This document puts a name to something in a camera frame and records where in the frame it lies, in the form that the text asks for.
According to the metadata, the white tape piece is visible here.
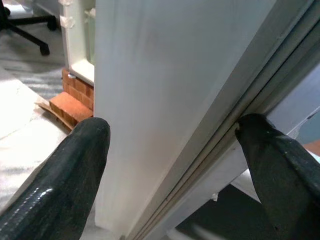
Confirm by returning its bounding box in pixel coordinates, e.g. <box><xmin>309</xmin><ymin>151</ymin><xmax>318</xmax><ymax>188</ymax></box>
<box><xmin>59</xmin><ymin>16</ymin><xmax>76</xmax><ymax>29</ymax></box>

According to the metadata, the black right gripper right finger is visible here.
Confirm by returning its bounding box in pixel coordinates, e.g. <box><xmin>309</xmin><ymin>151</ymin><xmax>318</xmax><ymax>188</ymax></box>
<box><xmin>236</xmin><ymin>113</ymin><xmax>320</xmax><ymax>240</ymax></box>

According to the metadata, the brown cardboard sheet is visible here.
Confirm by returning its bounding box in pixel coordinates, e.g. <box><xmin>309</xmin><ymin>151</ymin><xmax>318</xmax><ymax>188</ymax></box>
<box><xmin>36</xmin><ymin>100</ymin><xmax>76</xmax><ymax>132</ymax></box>

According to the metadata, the red brick stack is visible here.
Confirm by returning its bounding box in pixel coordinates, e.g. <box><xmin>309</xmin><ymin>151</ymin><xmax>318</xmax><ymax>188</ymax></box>
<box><xmin>49</xmin><ymin>68</ymin><xmax>95</xmax><ymax>129</ymax></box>

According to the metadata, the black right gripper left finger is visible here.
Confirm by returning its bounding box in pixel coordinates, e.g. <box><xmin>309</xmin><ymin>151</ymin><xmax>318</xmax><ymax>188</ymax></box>
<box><xmin>0</xmin><ymin>117</ymin><xmax>111</xmax><ymax>240</ymax></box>

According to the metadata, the white floor sheet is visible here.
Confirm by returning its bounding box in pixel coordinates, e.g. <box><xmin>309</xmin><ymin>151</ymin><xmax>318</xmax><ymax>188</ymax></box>
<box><xmin>0</xmin><ymin>78</ymin><xmax>101</xmax><ymax>240</ymax></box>

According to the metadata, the white fridge door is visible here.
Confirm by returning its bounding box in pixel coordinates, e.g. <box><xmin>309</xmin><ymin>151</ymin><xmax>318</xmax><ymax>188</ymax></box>
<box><xmin>93</xmin><ymin>0</ymin><xmax>320</xmax><ymax>240</ymax></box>

